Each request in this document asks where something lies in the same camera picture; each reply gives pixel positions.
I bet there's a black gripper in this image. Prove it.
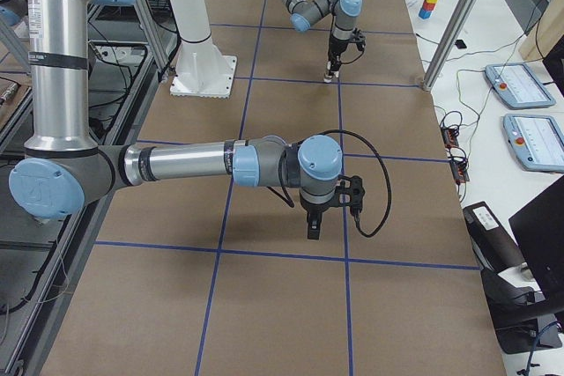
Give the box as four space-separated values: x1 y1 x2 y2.
326 34 351 75
300 190 342 240

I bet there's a blue wooden block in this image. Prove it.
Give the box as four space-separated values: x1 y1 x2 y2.
419 9 432 19

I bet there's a red wooden block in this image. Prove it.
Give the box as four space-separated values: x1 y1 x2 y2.
421 0 436 13

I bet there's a small black box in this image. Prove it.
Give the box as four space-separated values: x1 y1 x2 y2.
455 40 467 49

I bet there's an orange circuit board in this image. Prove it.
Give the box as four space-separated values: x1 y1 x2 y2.
441 127 470 185

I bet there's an upper teach pendant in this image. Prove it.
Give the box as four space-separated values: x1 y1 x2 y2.
485 63 556 109

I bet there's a teach pendant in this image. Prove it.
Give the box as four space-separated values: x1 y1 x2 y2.
502 114 563 173
485 63 556 109

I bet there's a lower teach pendant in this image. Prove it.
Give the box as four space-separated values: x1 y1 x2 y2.
502 114 563 173

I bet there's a black office chair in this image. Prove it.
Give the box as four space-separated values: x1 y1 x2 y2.
462 202 564 355

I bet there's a black monitor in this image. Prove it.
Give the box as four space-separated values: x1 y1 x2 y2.
509 178 563 297

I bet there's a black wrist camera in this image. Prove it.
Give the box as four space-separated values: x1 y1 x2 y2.
349 28 366 53
330 175 365 217

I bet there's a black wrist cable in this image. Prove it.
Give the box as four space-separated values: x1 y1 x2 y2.
319 129 392 238
293 0 367 64

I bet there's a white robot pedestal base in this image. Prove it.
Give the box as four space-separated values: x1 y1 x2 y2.
170 0 237 98

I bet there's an aluminium frame post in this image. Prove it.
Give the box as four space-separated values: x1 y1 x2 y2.
421 0 477 92

